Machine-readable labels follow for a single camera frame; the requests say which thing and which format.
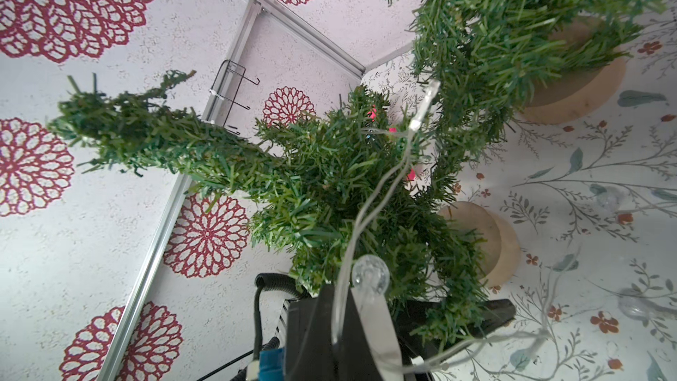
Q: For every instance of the colourful plush toy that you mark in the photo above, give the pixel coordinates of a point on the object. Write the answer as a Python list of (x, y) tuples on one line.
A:
[(372, 115)]

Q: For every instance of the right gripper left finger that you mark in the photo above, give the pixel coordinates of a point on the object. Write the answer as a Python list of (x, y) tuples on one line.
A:
[(310, 351)]

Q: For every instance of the black wire wall rack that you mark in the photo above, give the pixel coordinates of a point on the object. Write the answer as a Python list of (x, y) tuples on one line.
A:
[(223, 94)]

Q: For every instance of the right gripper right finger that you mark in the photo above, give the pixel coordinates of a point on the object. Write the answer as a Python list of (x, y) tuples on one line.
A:
[(429, 335)]

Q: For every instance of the green christmas tree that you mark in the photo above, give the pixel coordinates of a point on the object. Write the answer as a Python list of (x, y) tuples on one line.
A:
[(310, 181), (489, 56)]

